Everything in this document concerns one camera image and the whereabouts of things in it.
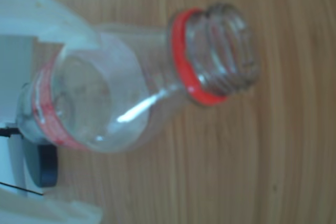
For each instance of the clear bottle nutrition text label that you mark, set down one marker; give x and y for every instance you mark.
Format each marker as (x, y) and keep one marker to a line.
(118, 90)

